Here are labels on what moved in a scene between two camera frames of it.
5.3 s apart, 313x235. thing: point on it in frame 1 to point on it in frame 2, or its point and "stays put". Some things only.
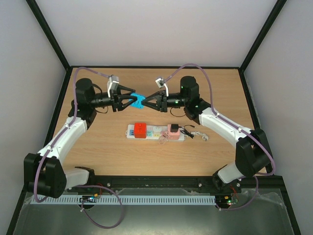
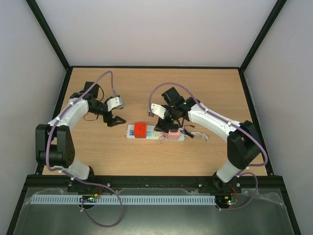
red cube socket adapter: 140,130 stays put
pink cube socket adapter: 174,136 stays put
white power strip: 154,132 stays put
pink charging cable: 162,139 stays put
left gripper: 117,102 to 112,122
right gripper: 164,102 to 163,124
